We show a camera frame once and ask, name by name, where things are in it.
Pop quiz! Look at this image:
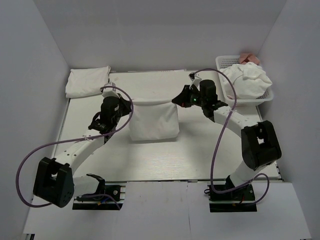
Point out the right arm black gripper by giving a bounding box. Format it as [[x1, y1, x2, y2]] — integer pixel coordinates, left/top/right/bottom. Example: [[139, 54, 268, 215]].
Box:
[[172, 85, 206, 108]]

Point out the white Coca-Cola print t-shirt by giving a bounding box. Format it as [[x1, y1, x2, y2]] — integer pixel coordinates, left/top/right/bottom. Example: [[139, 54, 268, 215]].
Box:
[[128, 98, 180, 142]]

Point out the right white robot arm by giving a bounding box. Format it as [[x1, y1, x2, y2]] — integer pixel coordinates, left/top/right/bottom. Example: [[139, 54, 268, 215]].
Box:
[[172, 79, 282, 200]]

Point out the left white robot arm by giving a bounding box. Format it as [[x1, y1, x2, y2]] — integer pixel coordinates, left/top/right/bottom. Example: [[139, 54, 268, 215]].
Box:
[[33, 94, 134, 208]]

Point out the white plastic laundry basket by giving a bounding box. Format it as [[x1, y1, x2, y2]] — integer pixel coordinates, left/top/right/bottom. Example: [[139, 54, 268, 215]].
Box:
[[215, 55, 274, 106]]

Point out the folded white t-shirt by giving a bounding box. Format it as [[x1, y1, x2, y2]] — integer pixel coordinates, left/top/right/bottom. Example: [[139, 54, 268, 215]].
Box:
[[65, 66, 111, 99]]

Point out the crumpled white t-shirt in basket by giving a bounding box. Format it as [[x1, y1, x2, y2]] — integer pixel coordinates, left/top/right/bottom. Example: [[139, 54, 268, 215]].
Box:
[[220, 62, 273, 100]]

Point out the pink cloth behind basket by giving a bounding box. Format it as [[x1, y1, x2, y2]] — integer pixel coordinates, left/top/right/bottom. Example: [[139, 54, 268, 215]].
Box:
[[238, 53, 260, 65]]

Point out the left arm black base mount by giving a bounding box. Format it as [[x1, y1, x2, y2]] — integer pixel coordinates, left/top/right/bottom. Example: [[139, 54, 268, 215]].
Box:
[[72, 182, 127, 211]]

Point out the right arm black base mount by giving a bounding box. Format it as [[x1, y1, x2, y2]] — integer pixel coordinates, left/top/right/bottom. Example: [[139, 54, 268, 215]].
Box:
[[203, 184, 257, 213]]

